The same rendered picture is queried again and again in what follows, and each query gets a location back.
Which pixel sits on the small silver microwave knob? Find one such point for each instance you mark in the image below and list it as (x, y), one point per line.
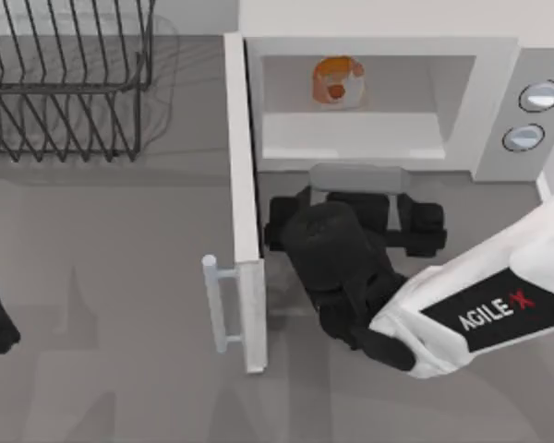
(523, 137)

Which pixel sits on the large silver microwave knob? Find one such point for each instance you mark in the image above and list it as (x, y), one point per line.
(541, 95)

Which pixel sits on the white microwave door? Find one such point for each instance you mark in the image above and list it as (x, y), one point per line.
(240, 184)

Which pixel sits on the pale microwave oven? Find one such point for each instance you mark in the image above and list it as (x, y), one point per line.
(494, 60)

